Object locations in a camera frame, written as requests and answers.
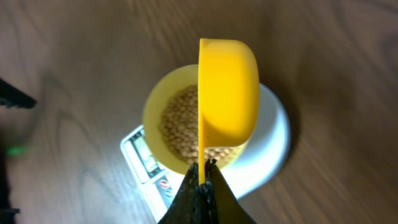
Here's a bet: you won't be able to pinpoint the yellow bowl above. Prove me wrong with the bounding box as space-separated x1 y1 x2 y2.
142 64 249 175

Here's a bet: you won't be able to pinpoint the white digital kitchen scale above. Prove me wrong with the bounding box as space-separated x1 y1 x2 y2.
120 84 291 222

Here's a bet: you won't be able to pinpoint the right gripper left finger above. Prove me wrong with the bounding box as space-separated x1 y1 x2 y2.
158 163 204 224

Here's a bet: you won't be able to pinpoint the yellow measuring scoop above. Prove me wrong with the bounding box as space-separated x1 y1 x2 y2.
198 39 259 184

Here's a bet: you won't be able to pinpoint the soybeans in bowl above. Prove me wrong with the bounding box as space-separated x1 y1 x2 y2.
158 84 234 166

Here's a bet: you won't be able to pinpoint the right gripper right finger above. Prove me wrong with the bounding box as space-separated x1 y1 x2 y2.
203 159 256 224

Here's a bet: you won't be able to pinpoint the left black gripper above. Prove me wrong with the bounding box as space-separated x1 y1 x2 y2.
0 79 37 109

